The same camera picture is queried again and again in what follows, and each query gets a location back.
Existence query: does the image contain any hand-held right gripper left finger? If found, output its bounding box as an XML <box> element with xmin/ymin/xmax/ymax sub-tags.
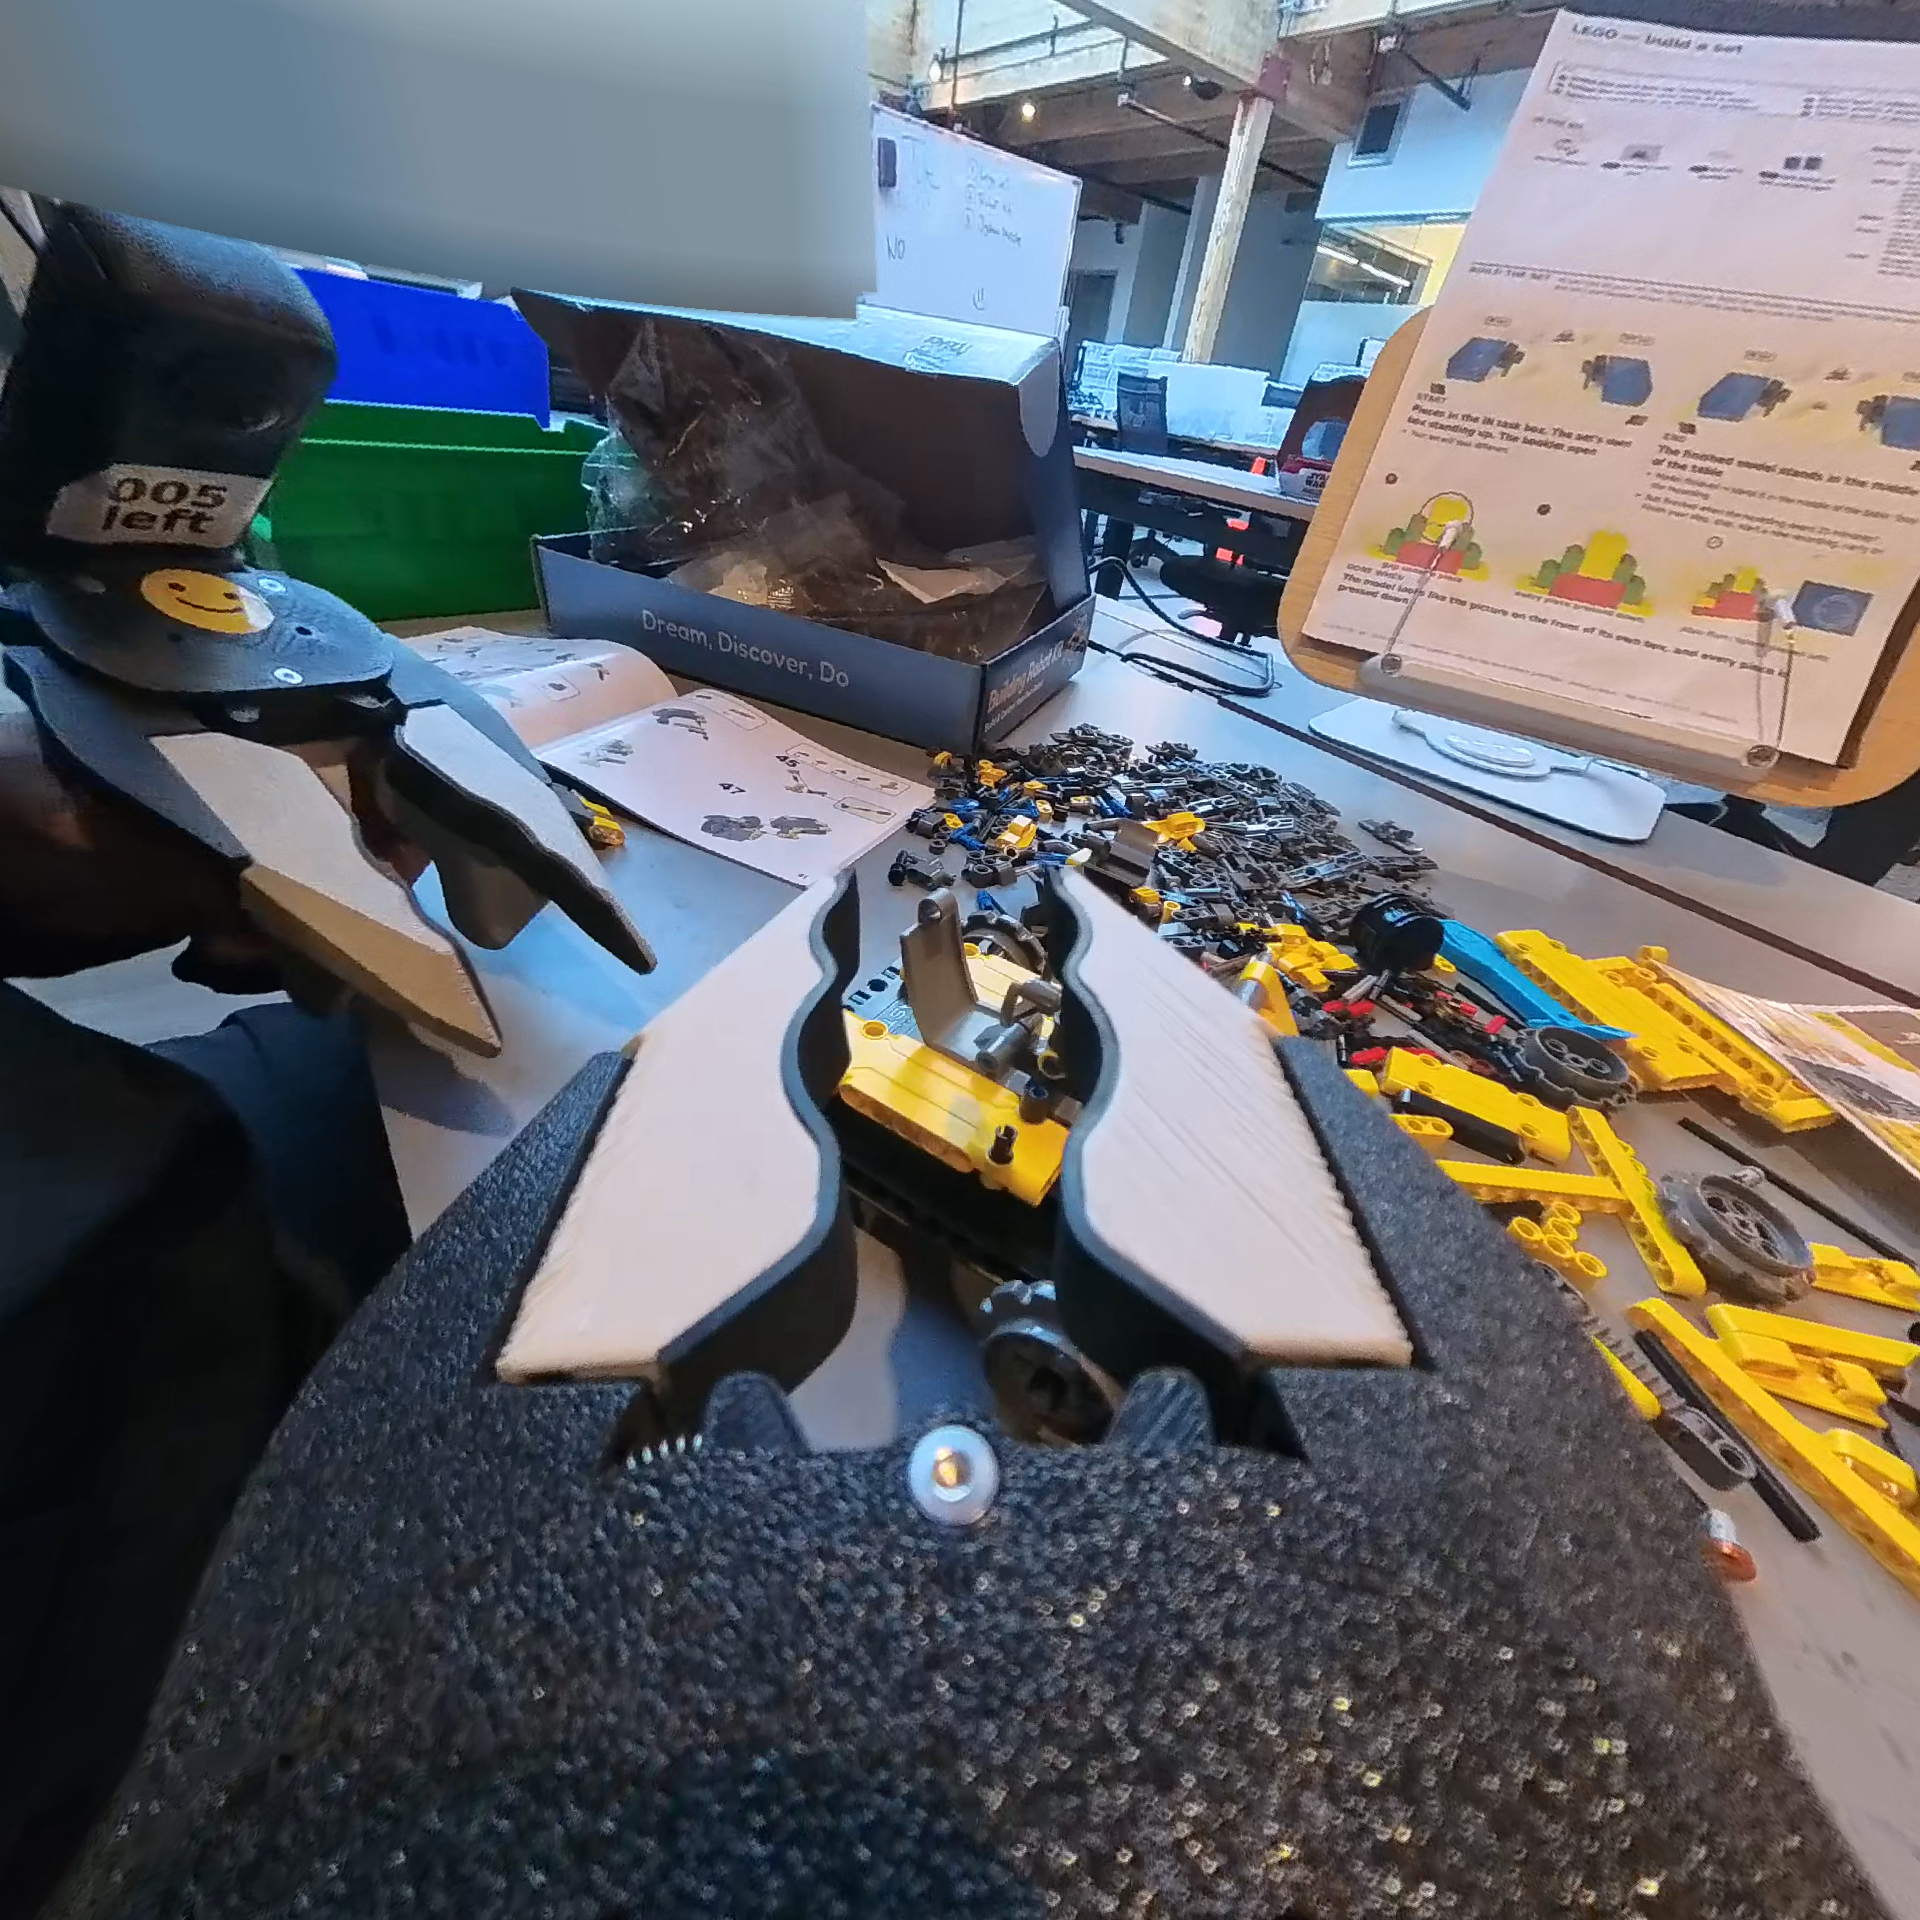
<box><xmin>494</xmin><ymin>869</ymin><xmax>863</xmax><ymax>1385</ymax></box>

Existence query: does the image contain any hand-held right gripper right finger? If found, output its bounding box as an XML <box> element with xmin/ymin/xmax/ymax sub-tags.
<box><xmin>1043</xmin><ymin>866</ymin><xmax>1417</xmax><ymax>1378</ymax></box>

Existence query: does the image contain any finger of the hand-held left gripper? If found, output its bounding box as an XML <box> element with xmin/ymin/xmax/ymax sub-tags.
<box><xmin>147</xmin><ymin>725</ymin><xmax>507</xmax><ymax>1060</ymax></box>
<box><xmin>381</xmin><ymin>702</ymin><xmax>661</xmax><ymax>976</ymax></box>

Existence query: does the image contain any person's left hand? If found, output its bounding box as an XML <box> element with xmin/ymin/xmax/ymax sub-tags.
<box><xmin>0</xmin><ymin>735</ymin><xmax>440</xmax><ymax>1025</ymax></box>

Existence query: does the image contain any white building instruction booklet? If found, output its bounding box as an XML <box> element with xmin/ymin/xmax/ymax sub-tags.
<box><xmin>404</xmin><ymin>626</ymin><xmax>934</xmax><ymax>890</ymax></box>

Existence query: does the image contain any yellow black brick vehicle model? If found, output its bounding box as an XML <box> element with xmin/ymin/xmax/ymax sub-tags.
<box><xmin>830</xmin><ymin>885</ymin><xmax>1133</xmax><ymax>1445</ymax></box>

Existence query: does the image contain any blue plastic bin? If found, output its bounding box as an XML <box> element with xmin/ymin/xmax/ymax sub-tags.
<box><xmin>288</xmin><ymin>266</ymin><xmax>558</xmax><ymax>426</ymax></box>

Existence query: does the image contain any green plastic bin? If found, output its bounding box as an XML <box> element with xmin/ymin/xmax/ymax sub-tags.
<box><xmin>245</xmin><ymin>396</ymin><xmax>611</xmax><ymax>626</ymax></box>

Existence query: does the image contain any dark grey cardboard box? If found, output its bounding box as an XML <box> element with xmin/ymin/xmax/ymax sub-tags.
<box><xmin>510</xmin><ymin>285</ymin><xmax>1101</xmax><ymax>755</ymax></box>

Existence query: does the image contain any black gear wheel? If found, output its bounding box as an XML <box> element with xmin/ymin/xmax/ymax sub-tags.
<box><xmin>1513</xmin><ymin>1023</ymin><xmax>1640</xmax><ymax>1115</ymax></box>

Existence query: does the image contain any clear plastic bag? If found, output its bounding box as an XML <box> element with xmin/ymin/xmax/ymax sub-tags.
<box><xmin>584</xmin><ymin>313</ymin><xmax>1055</xmax><ymax>662</ymax></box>

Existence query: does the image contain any yellow blue beam assembly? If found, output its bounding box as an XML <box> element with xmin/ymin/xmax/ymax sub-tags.
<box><xmin>1347</xmin><ymin>890</ymin><xmax>1843</xmax><ymax>1136</ymax></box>

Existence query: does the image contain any grey gear wheel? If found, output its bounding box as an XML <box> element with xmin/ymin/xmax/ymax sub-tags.
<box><xmin>1654</xmin><ymin>1166</ymin><xmax>1820</xmax><ymax>1312</ymax></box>

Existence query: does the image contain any group of long yellow beams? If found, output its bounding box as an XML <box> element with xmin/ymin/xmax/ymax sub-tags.
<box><xmin>1381</xmin><ymin>1048</ymin><xmax>1920</xmax><ymax>1599</ymax></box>

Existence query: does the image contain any small sticker sheet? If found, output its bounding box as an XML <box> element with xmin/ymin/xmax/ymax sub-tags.
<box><xmin>1658</xmin><ymin>960</ymin><xmax>1920</xmax><ymax>1173</ymax></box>

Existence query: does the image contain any background grey table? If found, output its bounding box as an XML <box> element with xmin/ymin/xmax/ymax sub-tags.
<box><xmin>1071</xmin><ymin>446</ymin><xmax>1324</xmax><ymax>532</ymax></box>

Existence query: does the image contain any white board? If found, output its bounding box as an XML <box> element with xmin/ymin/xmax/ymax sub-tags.
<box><xmin>870</xmin><ymin>103</ymin><xmax>1085</xmax><ymax>343</ymax></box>

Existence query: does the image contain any instruction sheet display stand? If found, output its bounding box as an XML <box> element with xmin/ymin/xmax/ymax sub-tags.
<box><xmin>1275</xmin><ymin>5</ymin><xmax>1920</xmax><ymax>846</ymax></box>

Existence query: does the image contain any black cable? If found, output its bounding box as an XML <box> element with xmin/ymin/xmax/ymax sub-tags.
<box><xmin>1093</xmin><ymin>559</ymin><xmax>1280</xmax><ymax>702</ymax></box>

